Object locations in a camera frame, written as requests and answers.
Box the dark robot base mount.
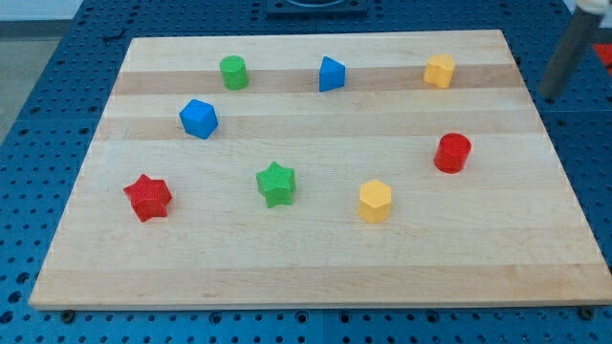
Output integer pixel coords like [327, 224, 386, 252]
[262, 0, 368, 17]

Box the red star block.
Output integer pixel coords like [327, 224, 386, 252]
[123, 174, 172, 222]

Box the yellow heart block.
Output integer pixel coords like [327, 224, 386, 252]
[423, 54, 455, 89]

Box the blue triangular prism block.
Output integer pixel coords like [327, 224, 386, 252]
[318, 56, 346, 92]

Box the green cylinder block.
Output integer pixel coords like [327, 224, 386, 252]
[219, 55, 249, 91]

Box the green star block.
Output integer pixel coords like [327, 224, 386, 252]
[255, 161, 296, 208]

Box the red cylinder block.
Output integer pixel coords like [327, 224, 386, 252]
[434, 133, 471, 174]

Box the yellow hexagon block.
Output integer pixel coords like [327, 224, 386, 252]
[358, 180, 392, 224]

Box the wooden board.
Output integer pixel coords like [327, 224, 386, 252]
[30, 30, 611, 311]

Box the blue cube block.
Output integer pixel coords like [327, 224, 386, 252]
[179, 99, 218, 140]

